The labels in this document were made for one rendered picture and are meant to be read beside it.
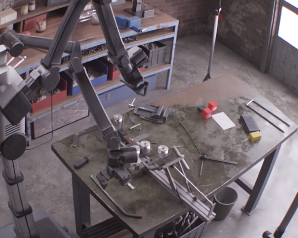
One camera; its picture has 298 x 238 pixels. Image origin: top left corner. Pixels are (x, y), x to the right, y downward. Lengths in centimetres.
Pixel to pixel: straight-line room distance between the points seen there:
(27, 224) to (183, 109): 124
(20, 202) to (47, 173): 131
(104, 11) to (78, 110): 242
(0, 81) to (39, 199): 180
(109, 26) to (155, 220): 95
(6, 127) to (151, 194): 85
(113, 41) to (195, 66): 333
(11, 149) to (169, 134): 105
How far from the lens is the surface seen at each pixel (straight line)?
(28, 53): 352
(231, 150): 263
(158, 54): 430
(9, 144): 195
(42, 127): 387
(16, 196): 227
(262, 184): 327
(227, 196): 340
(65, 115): 396
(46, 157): 372
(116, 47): 180
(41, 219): 292
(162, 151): 240
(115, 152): 201
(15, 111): 163
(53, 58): 163
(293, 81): 524
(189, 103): 290
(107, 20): 171
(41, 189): 346
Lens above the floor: 253
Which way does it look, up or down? 38 degrees down
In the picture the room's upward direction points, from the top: 7 degrees clockwise
